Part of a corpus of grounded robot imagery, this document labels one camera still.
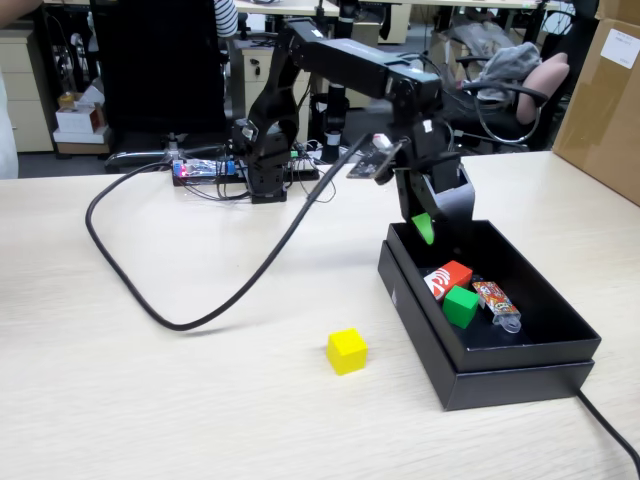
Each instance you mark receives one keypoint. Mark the small cardboard box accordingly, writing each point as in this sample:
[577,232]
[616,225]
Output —
[620,7]

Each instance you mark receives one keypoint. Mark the gripper-mounted camera module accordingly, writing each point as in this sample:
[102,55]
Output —
[372,162]

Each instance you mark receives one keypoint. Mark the small white red carton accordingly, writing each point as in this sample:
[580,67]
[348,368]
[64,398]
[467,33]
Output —
[75,120]

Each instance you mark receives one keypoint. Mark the bare forearm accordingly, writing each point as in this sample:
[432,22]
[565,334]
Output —
[15,12]

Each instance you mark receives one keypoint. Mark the red and white rectangular box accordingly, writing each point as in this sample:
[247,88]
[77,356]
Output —
[447,277]

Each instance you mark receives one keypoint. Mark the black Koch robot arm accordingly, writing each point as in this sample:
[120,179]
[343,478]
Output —
[350,60]

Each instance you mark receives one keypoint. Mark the small beige cabinet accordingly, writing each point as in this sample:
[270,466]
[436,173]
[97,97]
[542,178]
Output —
[397,25]

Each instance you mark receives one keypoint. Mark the beige carton with plastic bag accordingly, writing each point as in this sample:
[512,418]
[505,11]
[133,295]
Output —
[437,45]

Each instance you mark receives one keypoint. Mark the beige desk side panel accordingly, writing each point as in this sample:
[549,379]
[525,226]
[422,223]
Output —
[367,31]

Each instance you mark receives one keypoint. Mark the black office chair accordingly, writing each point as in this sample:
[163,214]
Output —
[480,117]

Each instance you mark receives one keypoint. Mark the beige drawer cabinet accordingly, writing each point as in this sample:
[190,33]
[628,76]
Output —
[35,100]

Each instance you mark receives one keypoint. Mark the flat brown white box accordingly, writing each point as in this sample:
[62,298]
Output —
[80,145]

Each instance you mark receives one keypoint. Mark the yellow cube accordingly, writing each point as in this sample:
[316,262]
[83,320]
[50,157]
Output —
[347,352]

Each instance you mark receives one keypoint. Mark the beige drawer pedestal with key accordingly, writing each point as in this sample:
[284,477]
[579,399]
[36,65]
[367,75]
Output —
[247,82]

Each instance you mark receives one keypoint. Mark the wrapped candy packet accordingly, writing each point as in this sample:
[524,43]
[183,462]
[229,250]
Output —
[498,301]

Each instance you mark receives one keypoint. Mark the pink cushion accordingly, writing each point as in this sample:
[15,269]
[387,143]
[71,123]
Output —
[542,85]

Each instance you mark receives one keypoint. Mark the large labelled cardboard box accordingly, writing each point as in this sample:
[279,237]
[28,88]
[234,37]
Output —
[610,130]

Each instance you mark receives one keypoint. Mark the controller circuit board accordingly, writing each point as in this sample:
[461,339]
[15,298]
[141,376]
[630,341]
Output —
[185,170]

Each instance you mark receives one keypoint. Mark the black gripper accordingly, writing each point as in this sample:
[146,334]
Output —
[425,150]

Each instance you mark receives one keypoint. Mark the black box tray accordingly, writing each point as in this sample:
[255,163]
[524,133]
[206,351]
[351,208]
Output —
[530,357]

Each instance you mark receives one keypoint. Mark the black open box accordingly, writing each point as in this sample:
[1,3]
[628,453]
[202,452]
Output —
[520,391]

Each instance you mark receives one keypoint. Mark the grey cloth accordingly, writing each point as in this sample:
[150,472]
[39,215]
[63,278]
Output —
[510,65]

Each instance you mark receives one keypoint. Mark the person in white shirt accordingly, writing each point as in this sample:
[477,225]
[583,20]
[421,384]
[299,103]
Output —
[6,140]

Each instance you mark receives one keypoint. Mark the large black monitor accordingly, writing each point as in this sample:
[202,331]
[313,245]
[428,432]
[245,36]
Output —
[160,65]

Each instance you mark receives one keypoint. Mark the person in striped shirt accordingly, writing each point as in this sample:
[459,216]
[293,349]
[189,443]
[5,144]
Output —
[225,17]

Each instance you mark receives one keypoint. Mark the green cube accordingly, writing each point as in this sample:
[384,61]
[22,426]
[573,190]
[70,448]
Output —
[460,306]

